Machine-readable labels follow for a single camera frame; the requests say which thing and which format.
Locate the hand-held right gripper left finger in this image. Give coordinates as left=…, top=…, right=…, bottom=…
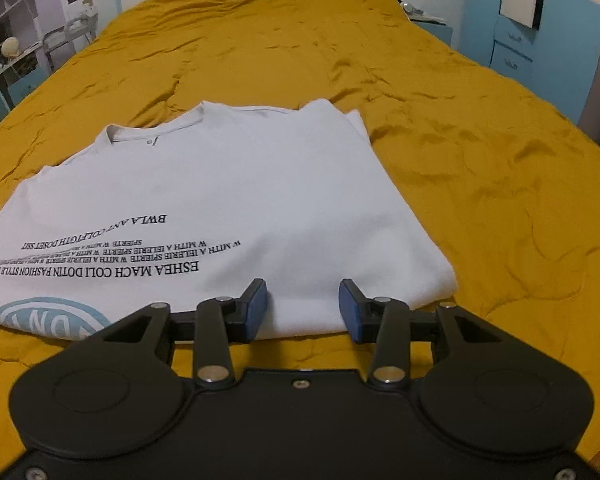
left=102, top=279, right=269, bottom=390

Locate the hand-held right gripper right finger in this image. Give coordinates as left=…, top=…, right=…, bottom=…
left=339, top=279, right=501, bottom=390

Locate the white printed sweatshirt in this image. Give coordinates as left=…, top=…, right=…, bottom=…
left=0, top=99, right=457, bottom=343

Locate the yellow quilted bedspread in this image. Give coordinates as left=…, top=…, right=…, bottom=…
left=0, top=0, right=600, bottom=461

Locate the blue nightstand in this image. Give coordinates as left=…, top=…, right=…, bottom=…
left=400, top=0, right=454, bottom=47

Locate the blue drawer cabinet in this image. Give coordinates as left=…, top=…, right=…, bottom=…
left=489, top=0, right=600, bottom=128

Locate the grey metal rack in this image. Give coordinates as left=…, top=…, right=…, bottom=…
left=42, top=14, right=100, bottom=70

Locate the white desk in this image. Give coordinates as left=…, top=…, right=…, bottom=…
left=0, top=40, right=56, bottom=96

